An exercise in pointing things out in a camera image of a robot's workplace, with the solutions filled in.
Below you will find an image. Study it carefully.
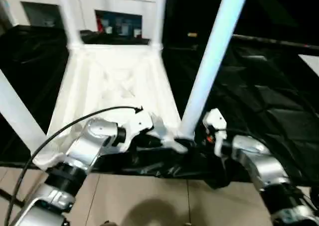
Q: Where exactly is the black work mat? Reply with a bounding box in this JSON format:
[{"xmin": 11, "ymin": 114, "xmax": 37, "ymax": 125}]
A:
[{"xmin": 0, "ymin": 24, "xmax": 319, "ymax": 189}]

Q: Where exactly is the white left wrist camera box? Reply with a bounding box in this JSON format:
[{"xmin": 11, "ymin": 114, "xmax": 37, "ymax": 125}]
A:
[{"xmin": 119, "ymin": 109, "xmax": 166, "ymax": 148}]

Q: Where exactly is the white plastic table top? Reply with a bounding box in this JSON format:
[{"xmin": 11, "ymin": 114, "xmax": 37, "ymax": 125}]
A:
[{"xmin": 32, "ymin": 41, "xmax": 196, "ymax": 169}]

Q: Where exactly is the dark metal rod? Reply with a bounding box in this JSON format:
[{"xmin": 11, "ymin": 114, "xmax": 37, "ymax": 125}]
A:
[{"xmin": 232, "ymin": 33, "xmax": 319, "ymax": 51}]

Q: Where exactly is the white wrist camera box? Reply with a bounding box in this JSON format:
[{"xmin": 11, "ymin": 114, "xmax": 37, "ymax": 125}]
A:
[
  {"xmin": 119, "ymin": 109, "xmax": 166, "ymax": 148},
  {"xmin": 202, "ymin": 108, "xmax": 228, "ymax": 155}
]

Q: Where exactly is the white flat board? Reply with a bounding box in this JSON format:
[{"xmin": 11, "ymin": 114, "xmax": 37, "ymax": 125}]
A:
[{"xmin": 299, "ymin": 54, "xmax": 319, "ymax": 78}]

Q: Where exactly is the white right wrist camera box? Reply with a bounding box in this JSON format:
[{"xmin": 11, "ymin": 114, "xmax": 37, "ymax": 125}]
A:
[{"xmin": 202, "ymin": 108, "xmax": 228, "ymax": 155}]

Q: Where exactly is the white plastic table leg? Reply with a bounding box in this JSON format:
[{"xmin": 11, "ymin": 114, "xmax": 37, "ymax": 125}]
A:
[
  {"xmin": 152, "ymin": 0, "xmax": 168, "ymax": 50},
  {"xmin": 0, "ymin": 69, "xmax": 48, "ymax": 152},
  {"xmin": 56, "ymin": 0, "xmax": 83, "ymax": 48},
  {"xmin": 177, "ymin": 0, "xmax": 251, "ymax": 139}
]

